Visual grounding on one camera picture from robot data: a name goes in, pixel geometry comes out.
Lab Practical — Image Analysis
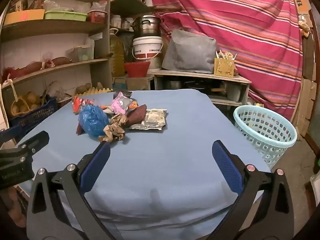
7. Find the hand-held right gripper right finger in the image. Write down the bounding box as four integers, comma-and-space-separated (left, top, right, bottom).
205, 140, 295, 240

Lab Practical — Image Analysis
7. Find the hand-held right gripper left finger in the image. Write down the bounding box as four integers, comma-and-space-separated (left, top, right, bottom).
26, 142, 125, 240

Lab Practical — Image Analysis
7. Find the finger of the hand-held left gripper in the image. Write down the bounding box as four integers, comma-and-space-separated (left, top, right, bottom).
24, 131, 50, 155

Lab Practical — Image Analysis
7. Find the brown paper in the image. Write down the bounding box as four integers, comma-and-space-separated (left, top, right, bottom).
98, 113, 128, 143

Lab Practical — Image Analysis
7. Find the blue plastic bag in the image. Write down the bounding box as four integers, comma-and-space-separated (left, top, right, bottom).
78, 104, 110, 137

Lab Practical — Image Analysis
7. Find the light blue plastic basket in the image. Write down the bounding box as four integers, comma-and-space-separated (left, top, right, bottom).
233, 105, 298, 170

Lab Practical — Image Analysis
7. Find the pink snack packet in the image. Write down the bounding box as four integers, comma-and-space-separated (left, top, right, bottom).
109, 92, 133, 114

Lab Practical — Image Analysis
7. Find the person's left hand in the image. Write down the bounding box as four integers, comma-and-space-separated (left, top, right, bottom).
6, 187, 27, 228

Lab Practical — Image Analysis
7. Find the dark blue plastic crate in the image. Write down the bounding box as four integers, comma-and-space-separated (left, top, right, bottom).
9, 96, 58, 135

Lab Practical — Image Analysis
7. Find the wicker basket of potatoes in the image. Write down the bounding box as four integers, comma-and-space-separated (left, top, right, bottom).
10, 94, 42, 117

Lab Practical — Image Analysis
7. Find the red snack wrapper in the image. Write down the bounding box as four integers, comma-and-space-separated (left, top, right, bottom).
72, 96, 94, 115

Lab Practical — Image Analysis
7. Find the dark red sweet potato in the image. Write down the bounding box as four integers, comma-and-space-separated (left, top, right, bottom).
126, 104, 147, 128

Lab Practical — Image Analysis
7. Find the blue tablecloth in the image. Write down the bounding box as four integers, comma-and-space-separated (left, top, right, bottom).
15, 89, 272, 240

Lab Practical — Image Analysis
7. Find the white pot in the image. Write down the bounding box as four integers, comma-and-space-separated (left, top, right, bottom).
227, 82, 242, 102

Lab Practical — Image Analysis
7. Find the silver foil packet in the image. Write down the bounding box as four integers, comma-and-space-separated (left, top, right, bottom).
129, 108, 167, 132

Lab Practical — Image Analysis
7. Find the reddish sweet potato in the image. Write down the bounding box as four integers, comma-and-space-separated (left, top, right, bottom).
51, 57, 72, 65
19, 62, 43, 72

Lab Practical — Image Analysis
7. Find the yellow egg tray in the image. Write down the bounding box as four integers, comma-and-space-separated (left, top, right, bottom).
72, 87, 114, 97

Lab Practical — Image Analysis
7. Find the worn cardboard box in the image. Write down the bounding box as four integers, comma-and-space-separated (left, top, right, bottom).
112, 76, 153, 92

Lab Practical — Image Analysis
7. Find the yellow utensil holder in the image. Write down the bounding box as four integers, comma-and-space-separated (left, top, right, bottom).
214, 50, 238, 78

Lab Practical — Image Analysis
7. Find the clear plastic container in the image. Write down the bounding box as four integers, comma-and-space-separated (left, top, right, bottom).
72, 45, 94, 61

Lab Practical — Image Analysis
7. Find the red plastic basin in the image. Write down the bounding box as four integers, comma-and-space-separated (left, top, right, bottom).
124, 61, 151, 78

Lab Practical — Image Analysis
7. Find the yellow oil jug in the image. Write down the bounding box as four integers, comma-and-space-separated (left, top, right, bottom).
109, 27, 125, 77

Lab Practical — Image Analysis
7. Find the wooden shelf unit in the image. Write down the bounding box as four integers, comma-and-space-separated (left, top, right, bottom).
0, 0, 112, 130

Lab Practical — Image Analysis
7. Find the grey fabric bag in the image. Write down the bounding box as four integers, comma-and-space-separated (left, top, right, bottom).
162, 29, 217, 74

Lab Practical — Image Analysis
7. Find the yellow plastic tray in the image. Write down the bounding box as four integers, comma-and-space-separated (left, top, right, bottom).
4, 9, 45, 25

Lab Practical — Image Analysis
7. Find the green plastic tray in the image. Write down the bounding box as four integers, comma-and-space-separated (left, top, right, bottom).
44, 10, 88, 21

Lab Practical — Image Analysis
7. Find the white plastic bucket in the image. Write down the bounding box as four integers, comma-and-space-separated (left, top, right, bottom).
132, 36, 164, 61

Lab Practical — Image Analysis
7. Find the red striped cloth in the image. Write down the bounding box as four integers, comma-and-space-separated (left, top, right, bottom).
149, 0, 304, 120

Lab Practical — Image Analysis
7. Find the small red basket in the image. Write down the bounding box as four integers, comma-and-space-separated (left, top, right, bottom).
87, 10, 107, 23

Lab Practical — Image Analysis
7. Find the large steel pot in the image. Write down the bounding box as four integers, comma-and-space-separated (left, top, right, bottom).
131, 15, 162, 38

